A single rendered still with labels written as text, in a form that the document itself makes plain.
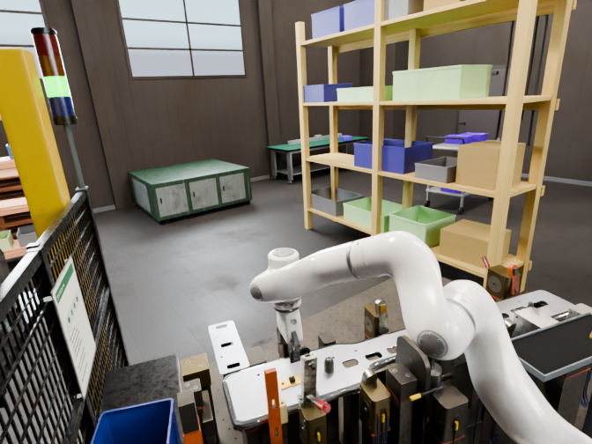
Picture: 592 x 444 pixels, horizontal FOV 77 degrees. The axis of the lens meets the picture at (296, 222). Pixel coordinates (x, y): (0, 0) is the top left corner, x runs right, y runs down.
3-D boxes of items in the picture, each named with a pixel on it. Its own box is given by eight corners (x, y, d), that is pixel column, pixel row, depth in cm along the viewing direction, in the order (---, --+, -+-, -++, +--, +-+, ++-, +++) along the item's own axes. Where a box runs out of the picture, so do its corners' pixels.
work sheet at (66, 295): (97, 348, 112) (71, 254, 102) (85, 402, 92) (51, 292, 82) (89, 350, 112) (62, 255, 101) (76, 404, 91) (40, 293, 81)
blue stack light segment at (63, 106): (77, 114, 132) (72, 96, 130) (73, 114, 126) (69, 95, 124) (55, 115, 130) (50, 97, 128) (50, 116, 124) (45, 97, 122)
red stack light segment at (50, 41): (63, 57, 126) (58, 37, 124) (59, 55, 120) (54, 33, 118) (40, 57, 124) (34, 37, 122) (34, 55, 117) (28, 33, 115)
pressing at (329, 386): (535, 286, 163) (536, 283, 162) (588, 312, 143) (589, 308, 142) (220, 378, 120) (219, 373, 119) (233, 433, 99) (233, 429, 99)
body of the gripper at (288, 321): (305, 307, 102) (307, 341, 106) (292, 290, 111) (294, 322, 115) (279, 314, 100) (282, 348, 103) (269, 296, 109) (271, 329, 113)
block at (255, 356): (264, 401, 147) (258, 341, 138) (273, 424, 136) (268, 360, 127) (247, 406, 145) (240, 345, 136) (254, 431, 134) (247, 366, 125)
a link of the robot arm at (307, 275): (342, 299, 76) (253, 311, 97) (378, 270, 88) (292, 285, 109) (326, 259, 76) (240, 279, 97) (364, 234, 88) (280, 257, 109)
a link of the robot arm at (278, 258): (285, 307, 99) (307, 292, 105) (282, 262, 94) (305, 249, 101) (262, 298, 104) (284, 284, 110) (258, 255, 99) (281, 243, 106)
